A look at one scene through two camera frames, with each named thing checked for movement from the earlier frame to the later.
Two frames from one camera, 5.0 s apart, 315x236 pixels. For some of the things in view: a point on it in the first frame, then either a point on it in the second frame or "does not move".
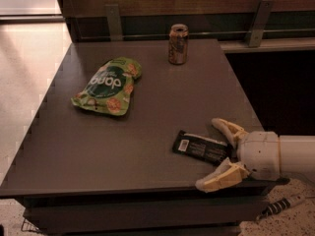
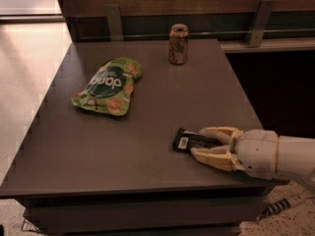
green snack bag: x=108 y=87 does not move
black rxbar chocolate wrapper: x=208 y=149 does not move
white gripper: x=260 y=155 → x=258 y=152
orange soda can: x=178 y=44 does not move
